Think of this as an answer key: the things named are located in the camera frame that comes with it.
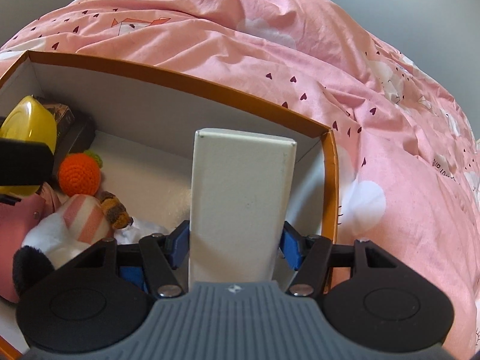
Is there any yellow round object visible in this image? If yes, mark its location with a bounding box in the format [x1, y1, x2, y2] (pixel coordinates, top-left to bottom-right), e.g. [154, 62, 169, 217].
[1, 96, 57, 206]

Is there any white rectangular box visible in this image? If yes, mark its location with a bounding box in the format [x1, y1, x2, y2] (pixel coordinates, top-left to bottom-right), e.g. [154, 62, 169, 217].
[189, 128, 297, 287]

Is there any orange crochet ball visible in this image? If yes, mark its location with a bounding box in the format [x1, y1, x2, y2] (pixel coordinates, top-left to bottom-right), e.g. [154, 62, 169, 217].
[57, 150, 103, 197]

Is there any white plush dog toy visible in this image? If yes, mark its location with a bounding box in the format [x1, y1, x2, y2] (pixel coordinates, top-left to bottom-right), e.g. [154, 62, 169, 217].
[12, 191, 168, 297]

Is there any orange cardboard box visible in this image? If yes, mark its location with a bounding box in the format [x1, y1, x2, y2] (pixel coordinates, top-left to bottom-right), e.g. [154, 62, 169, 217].
[0, 49, 340, 360]

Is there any illustrated card box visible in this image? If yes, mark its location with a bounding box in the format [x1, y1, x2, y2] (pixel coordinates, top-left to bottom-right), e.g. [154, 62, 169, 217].
[35, 97, 75, 141]

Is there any black small box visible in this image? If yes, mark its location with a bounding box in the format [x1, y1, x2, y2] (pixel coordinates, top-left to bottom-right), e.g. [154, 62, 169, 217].
[52, 110, 96, 177]

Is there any pink patterned duvet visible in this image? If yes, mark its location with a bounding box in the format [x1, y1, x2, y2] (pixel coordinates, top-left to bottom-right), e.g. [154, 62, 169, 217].
[1, 0, 479, 359]

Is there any pink zippered pouch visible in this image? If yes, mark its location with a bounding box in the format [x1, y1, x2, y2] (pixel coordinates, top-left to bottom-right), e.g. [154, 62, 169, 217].
[1, 184, 70, 303]

